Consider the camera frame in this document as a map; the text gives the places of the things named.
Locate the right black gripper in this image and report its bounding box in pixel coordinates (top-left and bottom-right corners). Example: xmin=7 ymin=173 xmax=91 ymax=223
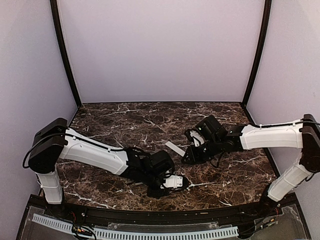
xmin=181 ymin=136 xmax=222 ymax=165

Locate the white battery cover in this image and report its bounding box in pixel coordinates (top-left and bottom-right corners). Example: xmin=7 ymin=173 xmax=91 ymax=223
xmin=164 ymin=141 xmax=186 ymax=157

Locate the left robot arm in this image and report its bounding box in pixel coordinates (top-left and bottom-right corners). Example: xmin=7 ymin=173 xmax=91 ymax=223
xmin=22 ymin=118 xmax=190 ymax=218

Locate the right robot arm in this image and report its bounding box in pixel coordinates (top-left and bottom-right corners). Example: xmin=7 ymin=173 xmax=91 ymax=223
xmin=181 ymin=114 xmax=320 ymax=217

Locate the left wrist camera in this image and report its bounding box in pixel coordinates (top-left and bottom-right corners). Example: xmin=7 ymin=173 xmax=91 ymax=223
xmin=160 ymin=175 xmax=190 ymax=190

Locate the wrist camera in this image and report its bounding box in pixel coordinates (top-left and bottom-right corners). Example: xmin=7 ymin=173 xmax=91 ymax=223
xmin=160 ymin=175 xmax=190 ymax=190
xmin=184 ymin=129 xmax=206 ymax=147

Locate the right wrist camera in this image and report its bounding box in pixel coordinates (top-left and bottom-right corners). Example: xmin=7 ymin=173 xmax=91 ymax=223
xmin=184 ymin=129 xmax=206 ymax=147

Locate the black front rail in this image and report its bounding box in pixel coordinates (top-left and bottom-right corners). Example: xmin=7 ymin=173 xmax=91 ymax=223
xmin=64 ymin=202 xmax=259 ymax=226

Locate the white slotted cable duct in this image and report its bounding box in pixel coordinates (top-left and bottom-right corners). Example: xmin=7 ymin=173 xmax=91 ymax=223
xmin=31 ymin=213 xmax=239 ymax=240

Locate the right black frame post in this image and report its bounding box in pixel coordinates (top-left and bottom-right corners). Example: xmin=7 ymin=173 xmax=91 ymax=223
xmin=241 ymin=0 xmax=272 ymax=108

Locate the black frame post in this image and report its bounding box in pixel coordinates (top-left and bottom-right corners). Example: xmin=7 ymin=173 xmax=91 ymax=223
xmin=241 ymin=0 xmax=272 ymax=108
xmin=49 ymin=0 xmax=82 ymax=108

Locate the left black frame post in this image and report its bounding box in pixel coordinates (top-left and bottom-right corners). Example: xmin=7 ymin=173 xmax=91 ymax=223
xmin=49 ymin=0 xmax=82 ymax=108

